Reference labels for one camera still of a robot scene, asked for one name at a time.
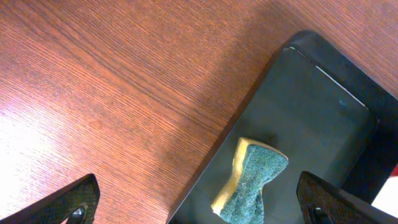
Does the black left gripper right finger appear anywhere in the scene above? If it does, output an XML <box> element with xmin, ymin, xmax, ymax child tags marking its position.
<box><xmin>296</xmin><ymin>171</ymin><xmax>397</xmax><ymax>224</ymax></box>

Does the yellow green sponge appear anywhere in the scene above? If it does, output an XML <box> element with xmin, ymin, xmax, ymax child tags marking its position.
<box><xmin>211</xmin><ymin>137</ymin><xmax>289</xmax><ymax>224</ymax></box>

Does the red plastic tray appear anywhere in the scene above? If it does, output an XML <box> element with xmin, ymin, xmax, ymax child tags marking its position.
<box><xmin>390</xmin><ymin>165</ymin><xmax>398</xmax><ymax>177</ymax></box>

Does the white plate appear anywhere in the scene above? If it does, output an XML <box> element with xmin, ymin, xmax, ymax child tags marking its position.
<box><xmin>371</xmin><ymin>176</ymin><xmax>398</xmax><ymax>218</ymax></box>

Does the black plastic tray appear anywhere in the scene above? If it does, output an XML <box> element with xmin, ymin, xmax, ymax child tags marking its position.
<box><xmin>167</xmin><ymin>30</ymin><xmax>397</xmax><ymax>223</ymax></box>

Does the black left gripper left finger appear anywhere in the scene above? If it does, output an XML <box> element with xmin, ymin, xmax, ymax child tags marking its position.
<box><xmin>1</xmin><ymin>174</ymin><xmax>100</xmax><ymax>224</ymax></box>

